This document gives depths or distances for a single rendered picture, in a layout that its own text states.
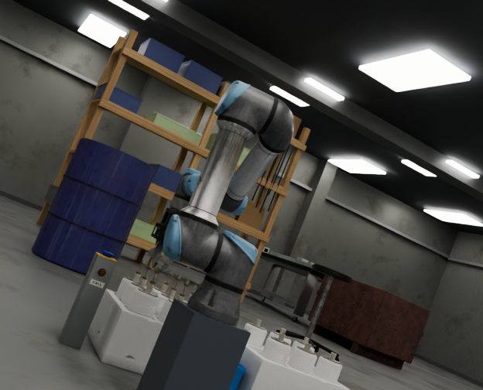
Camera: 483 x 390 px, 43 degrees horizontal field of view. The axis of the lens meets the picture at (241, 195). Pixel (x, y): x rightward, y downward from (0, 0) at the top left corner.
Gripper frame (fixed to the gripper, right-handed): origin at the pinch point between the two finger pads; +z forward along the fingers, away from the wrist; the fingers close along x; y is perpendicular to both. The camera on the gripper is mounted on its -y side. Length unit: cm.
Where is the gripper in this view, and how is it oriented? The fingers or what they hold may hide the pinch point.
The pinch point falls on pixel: (159, 266)
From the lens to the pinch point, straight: 214.0
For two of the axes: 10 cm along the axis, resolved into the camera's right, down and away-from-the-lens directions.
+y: -4.1, -2.7, -8.7
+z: -3.8, 9.2, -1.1
